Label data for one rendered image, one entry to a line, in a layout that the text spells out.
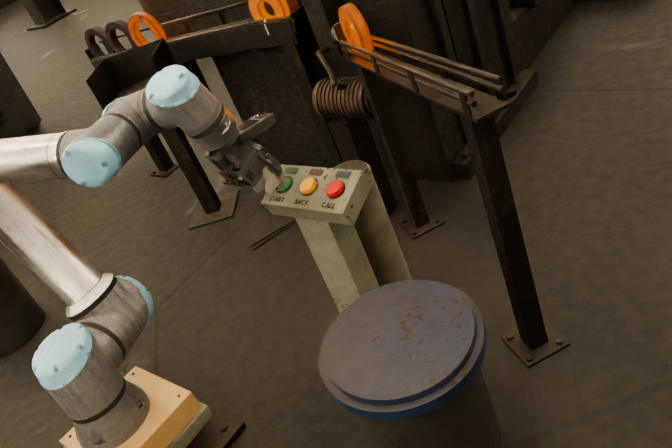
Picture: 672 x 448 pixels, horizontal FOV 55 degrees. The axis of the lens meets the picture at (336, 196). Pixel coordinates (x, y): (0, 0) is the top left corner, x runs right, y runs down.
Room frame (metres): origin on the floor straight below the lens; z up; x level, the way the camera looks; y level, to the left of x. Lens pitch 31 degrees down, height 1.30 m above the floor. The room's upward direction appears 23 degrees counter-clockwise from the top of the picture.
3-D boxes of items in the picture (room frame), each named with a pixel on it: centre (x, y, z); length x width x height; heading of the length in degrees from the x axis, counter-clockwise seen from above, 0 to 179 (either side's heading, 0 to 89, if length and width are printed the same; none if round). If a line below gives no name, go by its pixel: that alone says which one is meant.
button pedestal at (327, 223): (1.24, 0.05, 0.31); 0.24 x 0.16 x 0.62; 43
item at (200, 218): (2.45, 0.52, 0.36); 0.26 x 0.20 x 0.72; 78
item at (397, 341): (0.90, 0.00, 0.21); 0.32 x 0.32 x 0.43
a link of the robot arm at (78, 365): (1.28, 0.73, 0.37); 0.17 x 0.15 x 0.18; 153
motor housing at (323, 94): (1.90, -0.16, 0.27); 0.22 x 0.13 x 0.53; 43
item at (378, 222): (1.38, -0.04, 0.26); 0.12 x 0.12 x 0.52
